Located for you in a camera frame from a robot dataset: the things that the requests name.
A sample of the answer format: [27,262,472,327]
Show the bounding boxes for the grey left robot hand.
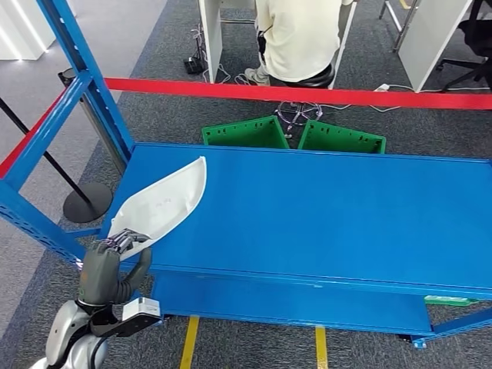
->
[76,229,153,308]

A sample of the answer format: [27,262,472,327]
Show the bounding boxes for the white curved plastic part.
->
[107,156,208,262]

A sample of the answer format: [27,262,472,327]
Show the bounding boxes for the blue metal shelf rack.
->
[0,0,492,350]

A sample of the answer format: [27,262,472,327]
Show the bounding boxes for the black barrier stanchion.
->
[0,96,113,224]

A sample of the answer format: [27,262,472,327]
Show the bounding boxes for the red barrier belt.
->
[0,88,68,179]
[104,77,492,111]

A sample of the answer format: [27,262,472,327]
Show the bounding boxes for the black power adapter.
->
[183,22,207,76]

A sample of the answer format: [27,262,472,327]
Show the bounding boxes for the white desk side panel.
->
[398,0,473,94]
[198,0,224,85]
[330,0,358,90]

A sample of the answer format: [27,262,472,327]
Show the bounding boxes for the black stool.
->
[275,63,336,139]

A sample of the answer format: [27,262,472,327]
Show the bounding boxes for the person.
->
[244,0,355,88]

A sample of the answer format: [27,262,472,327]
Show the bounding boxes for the grey metal desk leg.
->
[378,0,420,55]

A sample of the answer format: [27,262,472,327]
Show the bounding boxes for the black office chair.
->
[435,0,492,93]

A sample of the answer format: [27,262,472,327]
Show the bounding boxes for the white cable tangle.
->
[201,61,255,87]

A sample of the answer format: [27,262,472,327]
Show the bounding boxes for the white floor cable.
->
[321,84,492,114]

